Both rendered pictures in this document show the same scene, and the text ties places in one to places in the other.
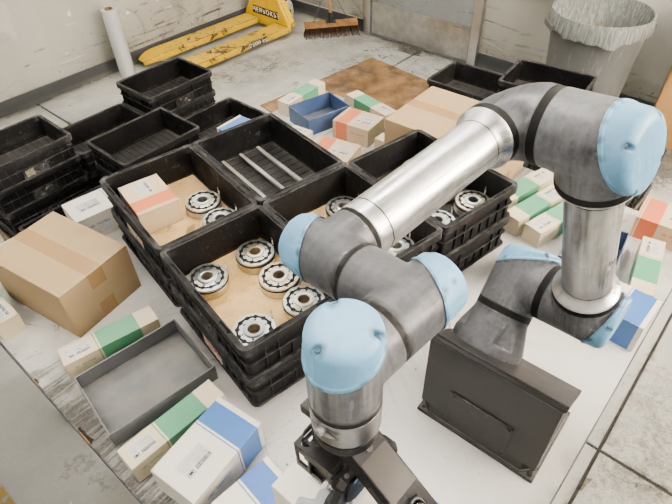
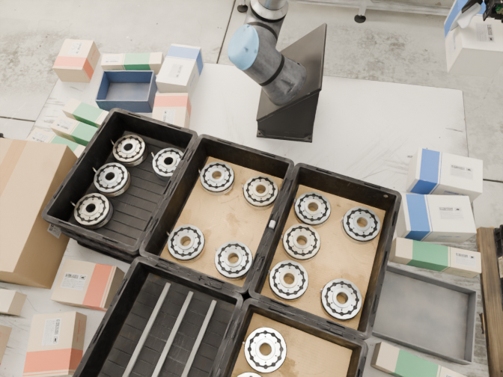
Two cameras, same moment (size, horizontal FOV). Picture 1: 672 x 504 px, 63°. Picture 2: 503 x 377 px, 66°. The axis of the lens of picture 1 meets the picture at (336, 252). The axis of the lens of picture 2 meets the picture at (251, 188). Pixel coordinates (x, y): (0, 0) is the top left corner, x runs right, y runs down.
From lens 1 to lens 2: 1.30 m
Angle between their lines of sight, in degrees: 63
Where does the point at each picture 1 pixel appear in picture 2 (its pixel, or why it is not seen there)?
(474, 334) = (300, 75)
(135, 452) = (471, 259)
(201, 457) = (445, 211)
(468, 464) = (326, 109)
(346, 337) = not seen: outside the picture
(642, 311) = (186, 49)
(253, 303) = (331, 250)
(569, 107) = not seen: outside the picture
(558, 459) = not seen: hidden behind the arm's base
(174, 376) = (400, 298)
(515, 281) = (269, 46)
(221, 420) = (418, 216)
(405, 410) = (316, 147)
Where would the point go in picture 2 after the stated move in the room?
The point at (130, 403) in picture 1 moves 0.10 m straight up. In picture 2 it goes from (441, 312) to (456, 305)
